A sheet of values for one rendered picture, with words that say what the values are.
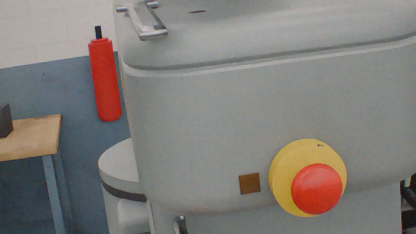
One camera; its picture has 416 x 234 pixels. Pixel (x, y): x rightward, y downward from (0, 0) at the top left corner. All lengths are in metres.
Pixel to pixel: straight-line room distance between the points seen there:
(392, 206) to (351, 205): 0.04
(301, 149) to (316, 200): 0.04
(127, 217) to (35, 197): 4.03
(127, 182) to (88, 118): 3.80
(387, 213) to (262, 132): 0.21
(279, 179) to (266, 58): 0.09
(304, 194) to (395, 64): 0.13
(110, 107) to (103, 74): 0.21
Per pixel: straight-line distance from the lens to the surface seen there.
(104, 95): 4.99
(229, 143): 0.65
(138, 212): 1.31
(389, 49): 0.67
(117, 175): 1.39
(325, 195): 0.62
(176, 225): 0.74
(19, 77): 5.13
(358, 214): 0.80
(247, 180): 0.65
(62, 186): 5.14
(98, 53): 4.94
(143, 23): 0.61
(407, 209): 0.97
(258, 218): 0.77
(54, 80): 5.12
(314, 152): 0.64
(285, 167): 0.64
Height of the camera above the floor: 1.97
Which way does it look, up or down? 14 degrees down
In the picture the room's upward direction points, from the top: 7 degrees counter-clockwise
